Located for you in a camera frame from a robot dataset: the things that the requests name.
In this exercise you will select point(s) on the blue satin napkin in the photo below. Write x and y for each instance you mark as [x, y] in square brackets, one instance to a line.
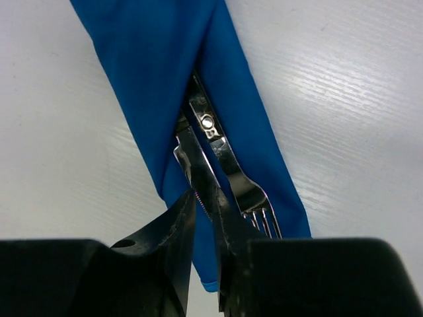
[148, 50]

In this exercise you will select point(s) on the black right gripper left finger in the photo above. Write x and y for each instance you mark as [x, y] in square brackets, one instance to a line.
[144, 274]

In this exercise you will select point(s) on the silver knife black handle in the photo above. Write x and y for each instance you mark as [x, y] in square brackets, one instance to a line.
[195, 164]

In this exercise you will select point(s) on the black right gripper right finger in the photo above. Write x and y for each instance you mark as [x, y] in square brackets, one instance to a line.
[260, 276]

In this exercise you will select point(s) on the silver fork black handle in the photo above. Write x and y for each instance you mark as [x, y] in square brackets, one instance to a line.
[251, 199]

